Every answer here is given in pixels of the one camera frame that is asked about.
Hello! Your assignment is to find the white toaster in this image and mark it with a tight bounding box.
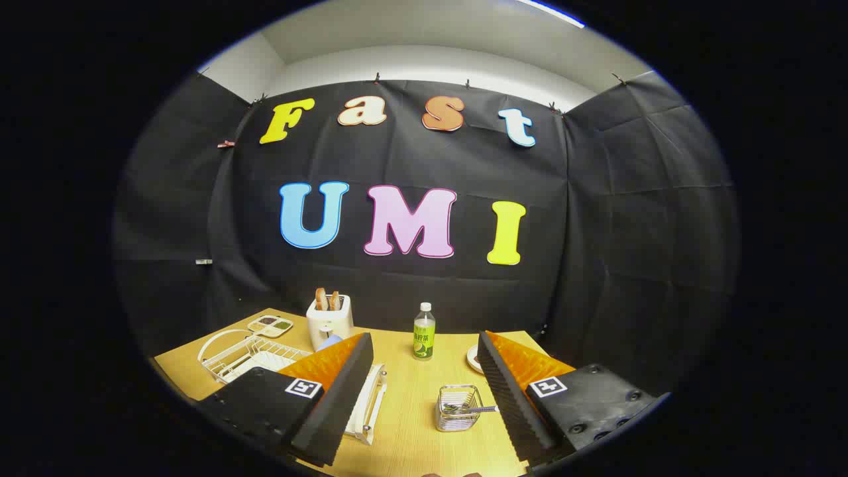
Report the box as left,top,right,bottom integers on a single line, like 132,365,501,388
306,295,354,352

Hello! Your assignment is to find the divided seasoning dish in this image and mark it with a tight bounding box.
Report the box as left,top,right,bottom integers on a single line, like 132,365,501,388
247,315,293,338

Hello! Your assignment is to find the white wire dish rack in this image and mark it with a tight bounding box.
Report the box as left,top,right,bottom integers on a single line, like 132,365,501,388
197,329,388,446

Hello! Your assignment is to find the metal wire basket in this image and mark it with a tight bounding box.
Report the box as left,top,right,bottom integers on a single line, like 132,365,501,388
436,385,484,433

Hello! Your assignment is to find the black backdrop cloth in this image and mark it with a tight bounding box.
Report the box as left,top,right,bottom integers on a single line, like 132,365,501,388
113,70,739,398

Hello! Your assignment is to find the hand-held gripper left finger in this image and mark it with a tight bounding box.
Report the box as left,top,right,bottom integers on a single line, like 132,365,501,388
196,331,375,468

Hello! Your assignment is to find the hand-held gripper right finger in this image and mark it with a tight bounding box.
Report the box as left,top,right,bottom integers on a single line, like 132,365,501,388
477,330,671,468

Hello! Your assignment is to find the green label drink bottle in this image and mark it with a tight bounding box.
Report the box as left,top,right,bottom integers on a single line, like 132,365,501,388
413,303,436,361

